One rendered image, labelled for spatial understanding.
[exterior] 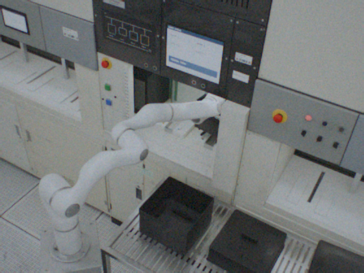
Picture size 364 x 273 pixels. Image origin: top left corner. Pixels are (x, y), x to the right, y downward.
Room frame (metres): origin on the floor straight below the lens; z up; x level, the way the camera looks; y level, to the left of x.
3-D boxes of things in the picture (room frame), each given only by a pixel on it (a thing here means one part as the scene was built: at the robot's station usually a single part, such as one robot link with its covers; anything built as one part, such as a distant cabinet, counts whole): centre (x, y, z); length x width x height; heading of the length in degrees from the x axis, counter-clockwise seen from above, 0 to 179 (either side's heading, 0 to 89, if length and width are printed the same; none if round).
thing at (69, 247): (1.28, 0.50, 0.85); 0.19 x 0.19 x 0.18
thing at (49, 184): (1.30, 0.53, 1.07); 0.19 x 0.12 x 0.24; 42
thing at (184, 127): (2.15, 0.03, 0.89); 0.22 x 0.21 x 0.04; 152
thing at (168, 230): (1.44, 0.00, 0.85); 0.28 x 0.28 x 0.17; 60
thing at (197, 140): (2.02, -0.21, 0.89); 0.22 x 0.21 x 0.04; 152
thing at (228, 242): (1.31, -0.36, 0.83); 0.29 x 0.29 x 0.13; 60
